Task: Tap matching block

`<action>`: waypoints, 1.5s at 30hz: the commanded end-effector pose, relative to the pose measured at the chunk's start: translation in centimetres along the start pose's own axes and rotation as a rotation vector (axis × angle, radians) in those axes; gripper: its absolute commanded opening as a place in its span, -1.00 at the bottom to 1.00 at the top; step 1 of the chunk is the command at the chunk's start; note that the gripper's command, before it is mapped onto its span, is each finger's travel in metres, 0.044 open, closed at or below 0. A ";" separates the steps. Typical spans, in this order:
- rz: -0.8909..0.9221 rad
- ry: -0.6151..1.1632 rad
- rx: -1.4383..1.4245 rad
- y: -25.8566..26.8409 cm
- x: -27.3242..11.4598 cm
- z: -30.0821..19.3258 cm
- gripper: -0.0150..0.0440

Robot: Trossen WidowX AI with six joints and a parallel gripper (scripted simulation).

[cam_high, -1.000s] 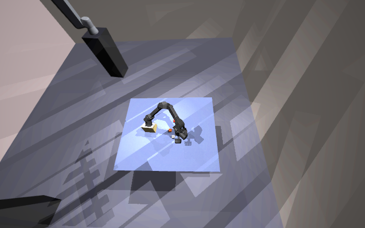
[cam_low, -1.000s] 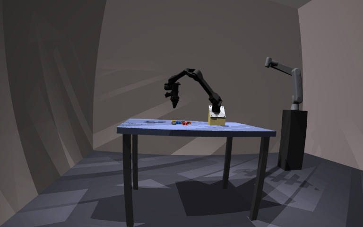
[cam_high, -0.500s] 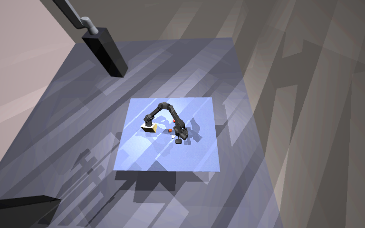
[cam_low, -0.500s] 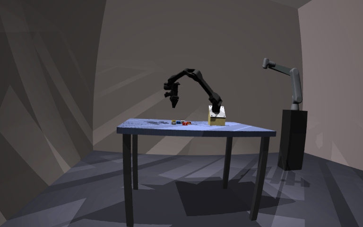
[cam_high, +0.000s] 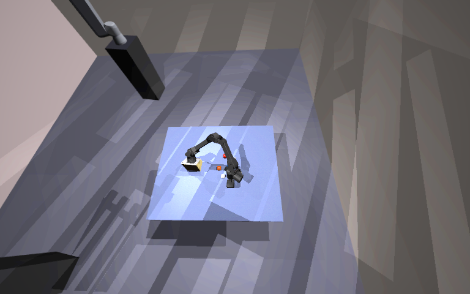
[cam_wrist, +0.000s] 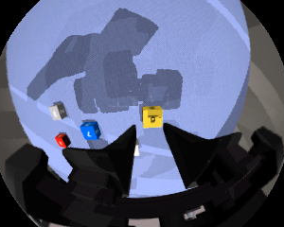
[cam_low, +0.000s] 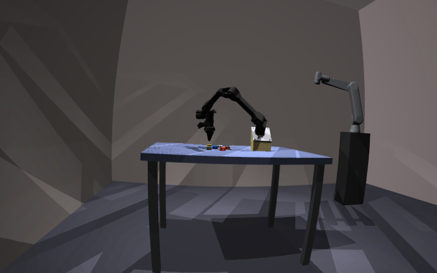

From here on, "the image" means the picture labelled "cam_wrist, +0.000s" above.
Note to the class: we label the blue block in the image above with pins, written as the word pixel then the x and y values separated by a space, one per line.
pixel 90 130

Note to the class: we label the small red block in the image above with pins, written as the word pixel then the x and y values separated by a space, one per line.
pixel 62 140

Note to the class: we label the yellow block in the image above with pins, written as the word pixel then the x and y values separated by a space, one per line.
pixel 152 117

